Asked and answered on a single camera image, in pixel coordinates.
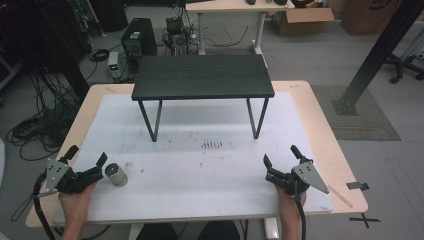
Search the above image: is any bundle of black floor cables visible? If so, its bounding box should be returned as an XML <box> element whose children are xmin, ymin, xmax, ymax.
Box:
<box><xmin>5</xmin><ymin>71</ymin><xmax>83</xmax><ymax>162</ymax></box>

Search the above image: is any white table mat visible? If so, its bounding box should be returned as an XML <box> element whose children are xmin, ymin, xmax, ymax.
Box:
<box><xmin>54</xmin><ymin>90</ymin><xmax>334</xmax><ymax>225</ymax></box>

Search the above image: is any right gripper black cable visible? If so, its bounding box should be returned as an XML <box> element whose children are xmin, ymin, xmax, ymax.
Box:
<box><xmin>293</xmin><ymin>188</ymin><xmax>308</xmax><ymax>240</ymax></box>

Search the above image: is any open cardboard box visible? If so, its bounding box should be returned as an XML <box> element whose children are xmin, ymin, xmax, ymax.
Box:
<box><xmin>270</xmin><ymin>7</ymin><xmax>335</xmax><ymax>36</ymax></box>

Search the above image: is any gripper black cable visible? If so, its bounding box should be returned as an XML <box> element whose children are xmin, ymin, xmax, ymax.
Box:
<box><xmin>31</xmin><ymin>172</ymin><xmax>58</xmax><ymax>240</ymax></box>
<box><xmin>293</xmin><ymin>188</ymin><xmax>308</xmax><ymax>240</ymax></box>

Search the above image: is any open computer case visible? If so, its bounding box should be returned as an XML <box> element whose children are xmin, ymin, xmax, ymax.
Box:
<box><xmin>164</xmin><ymin>16</ymin><xmax>190</xmax><ymax>56</ymax></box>

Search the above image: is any grey power supply box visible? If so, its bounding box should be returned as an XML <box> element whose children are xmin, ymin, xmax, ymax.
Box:
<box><xmin>107</xmin><ymin>51</ymin><xmax>123</xmax><ymax>80</ymax></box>

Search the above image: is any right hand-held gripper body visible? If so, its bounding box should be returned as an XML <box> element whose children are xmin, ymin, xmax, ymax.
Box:
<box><xmin>265</xmin><ymin>161</ymin><xmax>330</xmax><ymax>197</ymax></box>

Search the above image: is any grey strap loop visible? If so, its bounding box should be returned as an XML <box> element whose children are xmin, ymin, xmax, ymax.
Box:
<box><xmin>10</xmin><ymin>194</ymin><xmax>38</xmax><ymax>223</ymax></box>

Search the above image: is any grey carpet tile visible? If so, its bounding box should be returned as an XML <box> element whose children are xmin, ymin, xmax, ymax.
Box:
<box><xmin>311</xmin><ymin>84</ymin><xmax>402</xmax><ymax>142</ymax></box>

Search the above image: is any black curtain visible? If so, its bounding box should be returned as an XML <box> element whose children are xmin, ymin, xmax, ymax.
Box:
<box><xmin>0</xmin><ymin>0</ymin><xmax>93</xmax><ymax>101</ymax></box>

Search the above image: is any large closed cardboard box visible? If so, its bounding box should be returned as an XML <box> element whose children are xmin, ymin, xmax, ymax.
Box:
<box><xmin>339</xmin><ymin>0</ymin><xmax>403</xmax><ymax>37</ymax></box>

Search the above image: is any black computer tower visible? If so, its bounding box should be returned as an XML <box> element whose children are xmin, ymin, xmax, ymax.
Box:
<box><xmin>120</xmin><ymin>17</ymin><xmax>158</xmax><ymax>60</ymax></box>

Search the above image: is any black cable under desk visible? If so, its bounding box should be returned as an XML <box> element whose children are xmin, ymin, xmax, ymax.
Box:
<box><xmin>203</xmin><ymin>25</ymin><xmax>250</xmax><ymax>48</ymax></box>

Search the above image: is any person's left hand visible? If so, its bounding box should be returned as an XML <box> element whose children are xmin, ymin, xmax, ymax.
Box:
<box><xmin>58</xmin><ymin>181</ymin><xmax>98</xmax><ymax>221</ymax></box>

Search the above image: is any light wooden desk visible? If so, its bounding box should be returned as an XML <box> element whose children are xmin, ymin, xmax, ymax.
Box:
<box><xmin>185</xmin><ymin>0</ymin><xmax>296</xmax><ymax>56</ymax></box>

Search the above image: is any silver metal can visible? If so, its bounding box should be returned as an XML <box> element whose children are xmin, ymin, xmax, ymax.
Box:
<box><xmin>104</xmin><ymin>162</ymin><xmax>129</xmax><ymax>187</ymax></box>

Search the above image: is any black office chair base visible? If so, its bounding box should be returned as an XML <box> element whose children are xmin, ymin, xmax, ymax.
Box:
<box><xmin>384</xmin><ymin>52</ymin><xmax>424</xmax><ymax>85</ymax></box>

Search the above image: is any coiled black cable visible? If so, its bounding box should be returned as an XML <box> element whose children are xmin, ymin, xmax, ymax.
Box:
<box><xmin>88</xmin><ymin>48</ymin><xmax>111</xmax><ymax>63</ymax></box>

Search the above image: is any thin wooden stick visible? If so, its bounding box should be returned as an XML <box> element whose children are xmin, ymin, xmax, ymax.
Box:
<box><xmin>327</xmin><ymin>185</ymin><xmax>354</xmax><ymax>210</ymax></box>

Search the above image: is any person's right hand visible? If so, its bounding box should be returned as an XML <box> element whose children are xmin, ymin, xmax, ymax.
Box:
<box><xmin>274</xmin><ymin>185</ymin><xmax>307</xmax><ymax>216</ymax></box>

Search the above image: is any black metal post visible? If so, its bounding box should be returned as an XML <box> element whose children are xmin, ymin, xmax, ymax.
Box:
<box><xmin>331</xmin><ymin>0</ymin><xmax>424</xmax><ymax>117</ymax></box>

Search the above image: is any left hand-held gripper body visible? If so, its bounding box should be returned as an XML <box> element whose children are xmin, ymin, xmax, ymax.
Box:
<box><xmin>44</xmin><ymin>158</ymin><xmax>104</xmax><ymax>196</ymax></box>

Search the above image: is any small black wooden shelf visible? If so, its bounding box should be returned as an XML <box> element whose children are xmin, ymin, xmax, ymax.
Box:
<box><xmin>131</xmin><ymin>53</ymin><xmax>276</xmax><ymax>143</ymax></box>

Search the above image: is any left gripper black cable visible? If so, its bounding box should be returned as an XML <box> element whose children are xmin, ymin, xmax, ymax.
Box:
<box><xmin>31</xmin><ymin>172</ymin><xmax>58</xmax><ymax>240</ymax></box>

